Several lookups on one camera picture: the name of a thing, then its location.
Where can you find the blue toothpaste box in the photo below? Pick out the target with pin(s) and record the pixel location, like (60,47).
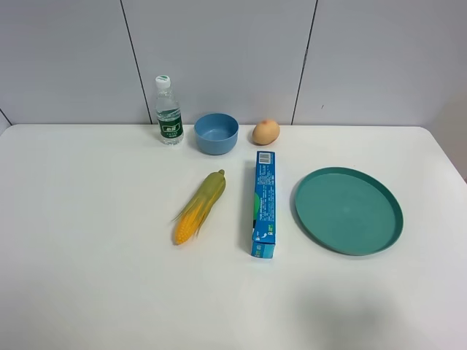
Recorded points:
(264,211)

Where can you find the blue plastic bowl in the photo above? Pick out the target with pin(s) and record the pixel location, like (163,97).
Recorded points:
(216,133)

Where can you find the tan round fruit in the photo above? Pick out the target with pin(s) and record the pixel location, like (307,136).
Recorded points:
(265,132)

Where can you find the yellow corn cob toy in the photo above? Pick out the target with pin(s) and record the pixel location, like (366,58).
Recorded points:
(195,212)

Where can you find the clear water bottle green label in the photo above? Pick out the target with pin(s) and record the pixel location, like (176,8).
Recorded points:
(168,112)

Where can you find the teal round plate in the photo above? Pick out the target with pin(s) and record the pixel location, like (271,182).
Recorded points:
(348,211)

